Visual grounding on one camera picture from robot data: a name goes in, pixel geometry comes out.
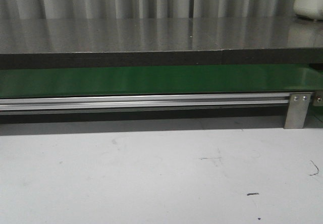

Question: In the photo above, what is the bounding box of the right steel support bracket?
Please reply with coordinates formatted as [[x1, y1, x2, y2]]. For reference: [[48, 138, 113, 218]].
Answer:
[[284, 93, 311, 129]]

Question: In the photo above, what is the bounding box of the aluminium conveyor frame rail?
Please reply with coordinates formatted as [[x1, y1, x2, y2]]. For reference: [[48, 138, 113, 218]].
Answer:
[[1, 92, 291, 115]]

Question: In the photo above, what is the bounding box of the green conveyor belt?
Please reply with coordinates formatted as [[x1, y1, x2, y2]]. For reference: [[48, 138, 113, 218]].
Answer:
[[1, 65, 322, 98]]

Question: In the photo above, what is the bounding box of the white appliance on counter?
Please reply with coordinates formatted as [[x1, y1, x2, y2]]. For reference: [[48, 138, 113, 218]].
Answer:
[[293, 0, 322, 20]]

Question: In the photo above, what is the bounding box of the right conveyor end plate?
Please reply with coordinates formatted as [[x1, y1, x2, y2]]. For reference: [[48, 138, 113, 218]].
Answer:
[[313, 90, 323, 107]]

